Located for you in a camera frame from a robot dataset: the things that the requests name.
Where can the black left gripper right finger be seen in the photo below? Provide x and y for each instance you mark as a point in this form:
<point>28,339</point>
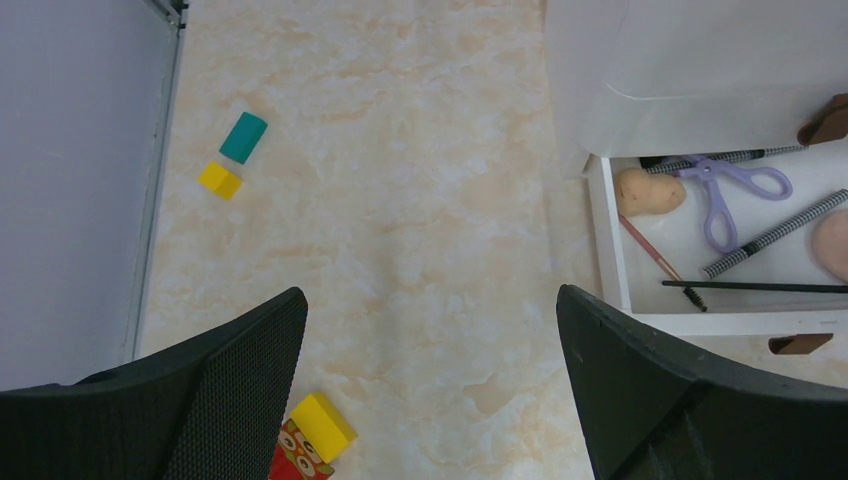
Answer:
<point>653,406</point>

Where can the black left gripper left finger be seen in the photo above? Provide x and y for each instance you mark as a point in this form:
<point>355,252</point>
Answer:
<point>209,407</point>

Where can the thin brown brush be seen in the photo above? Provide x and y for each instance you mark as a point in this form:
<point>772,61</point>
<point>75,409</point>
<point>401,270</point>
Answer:
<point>694,298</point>

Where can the thin black eyeliner brush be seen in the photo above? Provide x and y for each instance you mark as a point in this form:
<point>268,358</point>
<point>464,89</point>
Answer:
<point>753,286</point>

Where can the tan makeup sponge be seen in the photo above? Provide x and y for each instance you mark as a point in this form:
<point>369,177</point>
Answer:
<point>640,193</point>

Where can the round peach makeup puff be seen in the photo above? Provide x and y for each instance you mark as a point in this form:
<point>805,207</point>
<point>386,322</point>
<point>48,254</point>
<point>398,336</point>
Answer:
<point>829,244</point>

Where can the white drawer organizer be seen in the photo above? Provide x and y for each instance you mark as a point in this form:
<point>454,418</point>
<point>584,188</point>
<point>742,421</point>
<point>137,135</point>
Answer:
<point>714,146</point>

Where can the black makeup brush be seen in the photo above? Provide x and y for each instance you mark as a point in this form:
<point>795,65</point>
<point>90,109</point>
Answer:
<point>649,162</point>

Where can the red yellow toy block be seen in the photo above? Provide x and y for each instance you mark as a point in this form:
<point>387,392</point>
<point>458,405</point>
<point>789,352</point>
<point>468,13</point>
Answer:
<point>314,435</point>

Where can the teal toy block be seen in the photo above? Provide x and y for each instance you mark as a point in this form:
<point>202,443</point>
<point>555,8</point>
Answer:
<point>243,138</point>

